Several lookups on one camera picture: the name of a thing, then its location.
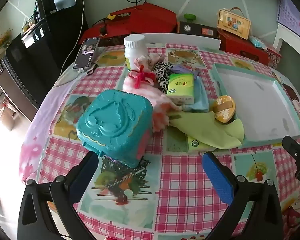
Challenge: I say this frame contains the teal plastic toy box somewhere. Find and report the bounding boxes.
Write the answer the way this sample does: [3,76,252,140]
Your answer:
[76,89,153,168]

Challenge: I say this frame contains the black cabinet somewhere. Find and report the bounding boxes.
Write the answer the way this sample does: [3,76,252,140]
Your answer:
[0,5,89,123]

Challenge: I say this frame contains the round orange slice toy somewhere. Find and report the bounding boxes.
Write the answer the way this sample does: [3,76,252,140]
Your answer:
[212,95,237,124]

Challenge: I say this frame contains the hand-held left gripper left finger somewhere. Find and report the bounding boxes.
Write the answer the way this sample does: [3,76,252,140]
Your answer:
[18,151,100,240]

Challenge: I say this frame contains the white tray teal rim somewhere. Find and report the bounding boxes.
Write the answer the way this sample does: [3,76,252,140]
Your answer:
[212,63,300,148]

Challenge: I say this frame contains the white furniture frame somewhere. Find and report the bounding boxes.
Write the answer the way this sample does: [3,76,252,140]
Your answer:
[273,22,300,71]

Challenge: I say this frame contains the large red box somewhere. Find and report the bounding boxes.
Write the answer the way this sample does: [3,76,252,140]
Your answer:
[82,2,178,41]

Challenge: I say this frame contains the white charging cable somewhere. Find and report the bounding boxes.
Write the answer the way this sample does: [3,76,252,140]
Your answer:
[51,0,87,88]

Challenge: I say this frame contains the white plastic bottle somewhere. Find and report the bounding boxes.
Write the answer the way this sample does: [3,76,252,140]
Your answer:
[124,34,148,72]

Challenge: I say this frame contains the lilac cloth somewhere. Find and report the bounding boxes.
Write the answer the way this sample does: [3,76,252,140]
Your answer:
[18,65,78,183]

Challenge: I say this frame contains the yellow flowers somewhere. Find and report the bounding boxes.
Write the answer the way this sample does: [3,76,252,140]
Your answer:
[0,29,13,49]

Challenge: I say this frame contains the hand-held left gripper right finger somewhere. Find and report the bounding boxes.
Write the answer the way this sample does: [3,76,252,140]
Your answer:
[202,151,284,240]

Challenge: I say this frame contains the blue face mask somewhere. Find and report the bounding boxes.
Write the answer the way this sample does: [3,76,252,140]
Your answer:
[182,76,211,112]

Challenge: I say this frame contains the red patterned basket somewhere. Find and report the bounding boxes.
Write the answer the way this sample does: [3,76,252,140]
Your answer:
[266,45,283,68]

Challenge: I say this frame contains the smartphone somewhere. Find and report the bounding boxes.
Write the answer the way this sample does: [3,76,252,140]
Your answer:
[73,37,101,70]

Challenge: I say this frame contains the black box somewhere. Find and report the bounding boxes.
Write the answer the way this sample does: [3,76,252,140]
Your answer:
[178,21,218,39]

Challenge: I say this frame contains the yellow-green cloth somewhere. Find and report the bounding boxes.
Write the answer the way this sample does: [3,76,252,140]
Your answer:
[168,111,245,151]

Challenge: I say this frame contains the pink white fluffy cloth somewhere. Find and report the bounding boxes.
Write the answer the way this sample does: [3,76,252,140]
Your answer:
[134,54,163,72]

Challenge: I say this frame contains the pink checked tablecloth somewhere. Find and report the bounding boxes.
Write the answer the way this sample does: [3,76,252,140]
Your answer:
[37,42,300,240]

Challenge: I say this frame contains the wet wipes pack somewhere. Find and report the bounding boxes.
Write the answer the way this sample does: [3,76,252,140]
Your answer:
[249,35,268,49]

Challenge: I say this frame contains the leopard print plush cloth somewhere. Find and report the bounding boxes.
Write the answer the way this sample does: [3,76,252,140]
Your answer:
[154,61,172,93]

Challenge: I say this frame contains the dark floral box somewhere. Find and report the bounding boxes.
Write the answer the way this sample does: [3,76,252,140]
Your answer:
[97,36,126,47]

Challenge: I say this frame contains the small red box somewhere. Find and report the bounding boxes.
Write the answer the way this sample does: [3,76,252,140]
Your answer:
[219,29,269,65]

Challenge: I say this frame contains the green tissue pack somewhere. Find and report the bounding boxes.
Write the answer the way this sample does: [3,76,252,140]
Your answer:
[185,134,217,153]
[166,73,196,105]

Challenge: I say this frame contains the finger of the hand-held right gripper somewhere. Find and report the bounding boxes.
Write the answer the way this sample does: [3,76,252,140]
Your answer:
[282,135,300,188]

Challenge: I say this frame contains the wall calendar poster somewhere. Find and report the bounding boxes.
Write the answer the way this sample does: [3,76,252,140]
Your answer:
[276,0,300,37]

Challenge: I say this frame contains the red yarn bow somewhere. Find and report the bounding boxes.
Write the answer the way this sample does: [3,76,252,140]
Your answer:
[131,66,156,90]

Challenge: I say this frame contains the black ring lanyard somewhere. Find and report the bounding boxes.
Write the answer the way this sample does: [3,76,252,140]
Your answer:
[86,64,99,76]

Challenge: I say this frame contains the purple cartoon packet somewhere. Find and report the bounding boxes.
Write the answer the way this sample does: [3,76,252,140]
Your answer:
[170,64,199,77]

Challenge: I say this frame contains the pink striped fluffy scarf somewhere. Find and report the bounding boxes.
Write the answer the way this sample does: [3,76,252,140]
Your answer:
[122,74,183,133]

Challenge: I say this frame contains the black key bunch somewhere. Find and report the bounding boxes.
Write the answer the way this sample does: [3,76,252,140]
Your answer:
[99,17,109,36]

